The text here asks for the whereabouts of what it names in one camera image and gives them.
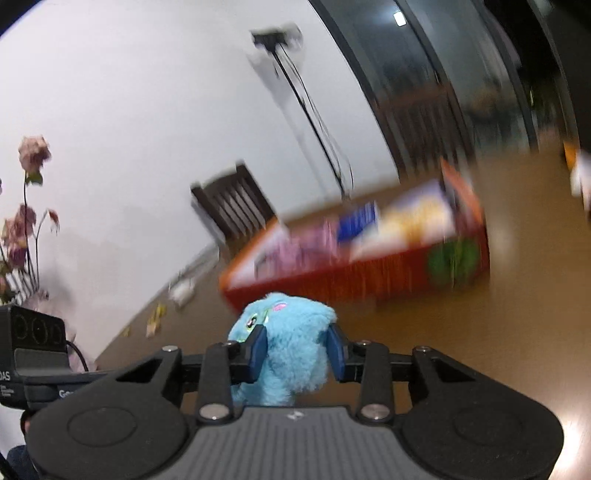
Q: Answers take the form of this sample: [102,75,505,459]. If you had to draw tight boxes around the black cable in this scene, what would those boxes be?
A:
[65,339,89,373]

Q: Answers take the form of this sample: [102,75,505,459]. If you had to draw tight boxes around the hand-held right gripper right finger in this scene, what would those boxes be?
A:
[326,324,465,422]

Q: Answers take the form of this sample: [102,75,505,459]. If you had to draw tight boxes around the white charger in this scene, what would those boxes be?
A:
[168,279,195,306]

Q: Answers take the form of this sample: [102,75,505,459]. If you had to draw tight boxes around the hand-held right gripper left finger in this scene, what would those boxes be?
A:
[117,325,269,426]

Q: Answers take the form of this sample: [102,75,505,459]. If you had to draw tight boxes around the person's jeans leg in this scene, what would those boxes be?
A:
[4,445,40,480]

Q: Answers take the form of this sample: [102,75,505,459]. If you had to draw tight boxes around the fallen dried petals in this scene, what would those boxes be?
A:
[145,302,168,339]

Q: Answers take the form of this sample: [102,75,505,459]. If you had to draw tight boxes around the black framed glass door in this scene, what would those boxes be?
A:
[308,0,591,182]

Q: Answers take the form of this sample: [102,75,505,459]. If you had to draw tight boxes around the blue tissue packet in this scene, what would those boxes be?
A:
[335,201,380,243]

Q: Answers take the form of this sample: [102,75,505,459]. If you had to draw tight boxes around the pink textured vase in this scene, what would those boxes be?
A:
[23,290,71,320]

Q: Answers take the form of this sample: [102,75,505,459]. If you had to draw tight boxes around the red cardboard box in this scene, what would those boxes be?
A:
[218,159,491,315]

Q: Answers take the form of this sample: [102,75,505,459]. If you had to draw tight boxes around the light blue plush toy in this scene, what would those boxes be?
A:
[226,292,338,407]

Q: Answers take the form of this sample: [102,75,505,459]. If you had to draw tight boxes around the studio light on stand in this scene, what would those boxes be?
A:
[248,22,357,200]

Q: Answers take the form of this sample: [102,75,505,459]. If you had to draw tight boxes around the yellow plush toy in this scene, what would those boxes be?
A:
[350,203,456,260]

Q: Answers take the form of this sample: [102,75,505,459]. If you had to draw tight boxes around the purple satin scrunchie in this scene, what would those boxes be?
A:
[271,220,341,274]

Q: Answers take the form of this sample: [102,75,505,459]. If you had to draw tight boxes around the bunch of dried pink roses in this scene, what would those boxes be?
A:
[0,134,62,297]

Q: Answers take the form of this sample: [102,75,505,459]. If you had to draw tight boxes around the white charger cable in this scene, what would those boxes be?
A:
[177,248,223,283]

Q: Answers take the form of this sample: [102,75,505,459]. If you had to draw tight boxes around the crumpled white orange wrapper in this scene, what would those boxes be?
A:
[570,150,591,204]

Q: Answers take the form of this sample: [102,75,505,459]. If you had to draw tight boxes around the dark wooden chair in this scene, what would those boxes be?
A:
[378,87,477,177]
[190,161,278,246]

